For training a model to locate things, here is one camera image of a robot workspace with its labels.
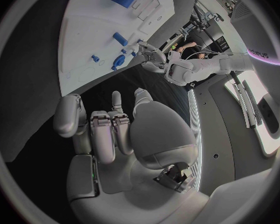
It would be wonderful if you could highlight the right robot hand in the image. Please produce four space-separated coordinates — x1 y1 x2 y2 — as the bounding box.
52 87 211 224

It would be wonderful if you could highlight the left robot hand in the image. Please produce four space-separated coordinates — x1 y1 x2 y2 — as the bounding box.
137 41 169 74

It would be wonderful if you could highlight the white task board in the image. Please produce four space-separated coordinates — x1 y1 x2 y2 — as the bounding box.
57 0 176 97

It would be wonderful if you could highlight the blue gear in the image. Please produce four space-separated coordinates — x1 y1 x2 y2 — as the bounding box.
110 54 127 72

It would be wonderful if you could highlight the short blue cylinder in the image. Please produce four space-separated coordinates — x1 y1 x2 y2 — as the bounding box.
113 32 129 47

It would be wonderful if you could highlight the person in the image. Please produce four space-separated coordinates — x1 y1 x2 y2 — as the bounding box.
176 41 207 61

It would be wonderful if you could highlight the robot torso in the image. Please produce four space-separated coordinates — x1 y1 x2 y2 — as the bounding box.
193 0 280 194

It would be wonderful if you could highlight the white cable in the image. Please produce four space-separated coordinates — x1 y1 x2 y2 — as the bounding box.
185 44 231 61

